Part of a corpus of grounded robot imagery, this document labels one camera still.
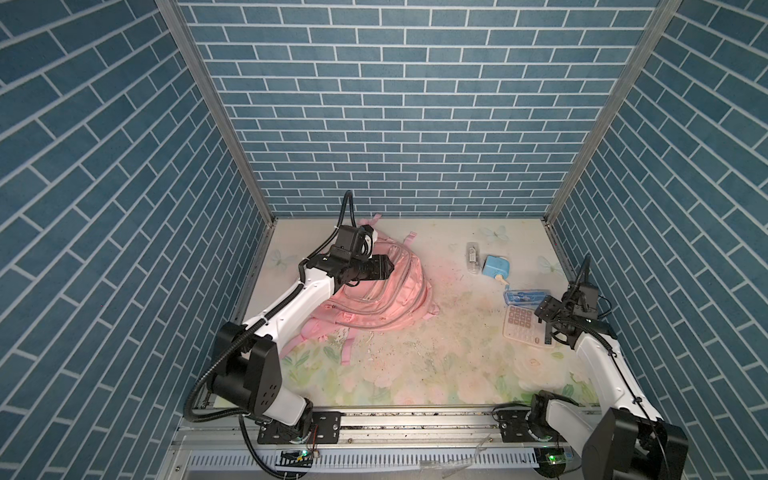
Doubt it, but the white pink calculator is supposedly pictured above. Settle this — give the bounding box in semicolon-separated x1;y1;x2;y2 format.
502;305;553;348

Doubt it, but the pink student backpack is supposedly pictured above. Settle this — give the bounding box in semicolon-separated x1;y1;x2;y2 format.
280;230;440;365

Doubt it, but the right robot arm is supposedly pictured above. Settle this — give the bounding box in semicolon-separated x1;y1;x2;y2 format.
528;295;689;479

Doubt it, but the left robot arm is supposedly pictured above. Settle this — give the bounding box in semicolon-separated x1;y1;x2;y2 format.
203;254;394;430

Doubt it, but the blue geometry set case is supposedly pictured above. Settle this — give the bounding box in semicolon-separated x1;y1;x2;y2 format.
503;290;550;308

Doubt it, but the blue pencil sharpener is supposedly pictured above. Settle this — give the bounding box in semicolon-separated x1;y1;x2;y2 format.
481;255;510;286

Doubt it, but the clear plastic eraser case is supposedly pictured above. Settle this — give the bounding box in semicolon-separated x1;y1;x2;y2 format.
466;242;481;274

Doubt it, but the right small circuit board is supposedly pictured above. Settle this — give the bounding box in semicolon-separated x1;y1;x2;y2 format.
534;447;568;479

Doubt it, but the small circuit board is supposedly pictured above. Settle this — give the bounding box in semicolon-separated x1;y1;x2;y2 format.
276;449;315;469
534;447;568;479

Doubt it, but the left small circuit board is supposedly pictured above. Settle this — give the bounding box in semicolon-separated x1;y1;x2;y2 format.
276;449;315;469

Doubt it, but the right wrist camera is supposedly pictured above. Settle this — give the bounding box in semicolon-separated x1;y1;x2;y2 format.
569;254;599;321

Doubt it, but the left black corrugated cable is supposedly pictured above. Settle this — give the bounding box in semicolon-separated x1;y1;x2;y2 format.
182;190;356;480

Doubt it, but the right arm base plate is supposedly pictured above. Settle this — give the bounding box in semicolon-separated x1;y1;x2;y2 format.
491;408;566;444

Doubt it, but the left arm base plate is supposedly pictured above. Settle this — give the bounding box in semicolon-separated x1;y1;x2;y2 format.
257;411;342;445

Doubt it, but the aluminium front rail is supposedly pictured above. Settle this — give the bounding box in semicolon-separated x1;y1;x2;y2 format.
159;404;602;479

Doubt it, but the left corner aluminium post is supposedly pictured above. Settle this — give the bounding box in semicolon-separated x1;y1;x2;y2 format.
156;0;275;228

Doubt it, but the corner aluminium post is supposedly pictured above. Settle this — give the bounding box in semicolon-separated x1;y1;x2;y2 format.
543;0;682;228
156;0;275;228

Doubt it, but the right corner aluminium post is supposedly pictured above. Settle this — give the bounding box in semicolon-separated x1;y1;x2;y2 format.
543;0;682;228

